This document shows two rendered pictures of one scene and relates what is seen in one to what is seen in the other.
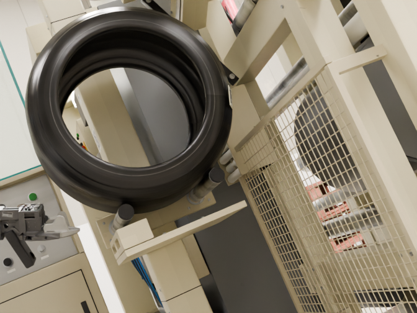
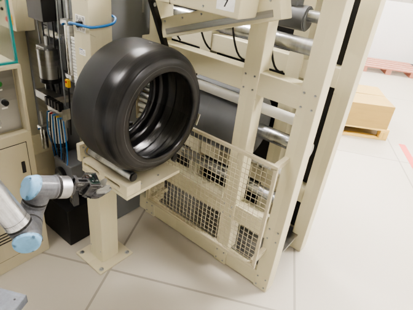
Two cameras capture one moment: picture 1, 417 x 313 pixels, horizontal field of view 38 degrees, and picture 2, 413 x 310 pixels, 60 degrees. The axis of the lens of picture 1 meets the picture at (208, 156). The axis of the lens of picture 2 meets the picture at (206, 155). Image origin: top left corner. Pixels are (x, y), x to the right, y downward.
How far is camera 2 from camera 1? 1.49 m
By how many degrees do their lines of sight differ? 53
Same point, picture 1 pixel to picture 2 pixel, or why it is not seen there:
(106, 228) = (83, 150)
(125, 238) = (129, 191)
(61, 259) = (9, 130)
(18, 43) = not seen: outside the picture
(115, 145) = not seen: hidden behind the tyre
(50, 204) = (10, 91)
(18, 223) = (83, 187)
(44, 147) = (109, 141)
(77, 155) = (128, 151)
